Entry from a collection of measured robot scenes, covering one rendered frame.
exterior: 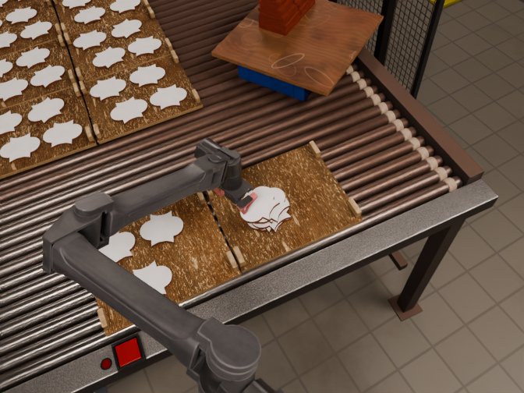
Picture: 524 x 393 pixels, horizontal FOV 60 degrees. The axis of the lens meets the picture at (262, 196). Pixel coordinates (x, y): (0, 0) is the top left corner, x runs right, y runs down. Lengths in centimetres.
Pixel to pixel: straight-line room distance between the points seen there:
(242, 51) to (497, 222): 166
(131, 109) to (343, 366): 144
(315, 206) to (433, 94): 196
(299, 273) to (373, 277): 107
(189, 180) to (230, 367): 51
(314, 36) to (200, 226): 89
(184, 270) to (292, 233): 34
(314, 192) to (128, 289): 85
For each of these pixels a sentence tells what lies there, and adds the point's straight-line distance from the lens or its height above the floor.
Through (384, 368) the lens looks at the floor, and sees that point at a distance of 224.
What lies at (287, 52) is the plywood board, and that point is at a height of 104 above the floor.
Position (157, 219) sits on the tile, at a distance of 147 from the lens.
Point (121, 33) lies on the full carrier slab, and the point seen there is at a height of 95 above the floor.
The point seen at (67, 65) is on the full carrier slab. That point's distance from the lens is 216.
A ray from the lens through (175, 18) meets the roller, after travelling 229.
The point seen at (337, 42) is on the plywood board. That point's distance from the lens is 185.
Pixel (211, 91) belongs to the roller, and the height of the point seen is 91.
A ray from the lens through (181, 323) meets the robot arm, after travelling 73.
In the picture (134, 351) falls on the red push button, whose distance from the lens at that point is 133.
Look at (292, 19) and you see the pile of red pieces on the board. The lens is 190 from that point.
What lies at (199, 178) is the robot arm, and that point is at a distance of 107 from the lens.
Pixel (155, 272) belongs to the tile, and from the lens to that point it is 138.
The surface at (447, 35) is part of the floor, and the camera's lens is 378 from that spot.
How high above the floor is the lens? 214
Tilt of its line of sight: 55 degrees down
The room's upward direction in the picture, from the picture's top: 6 degrees counter-clockwise
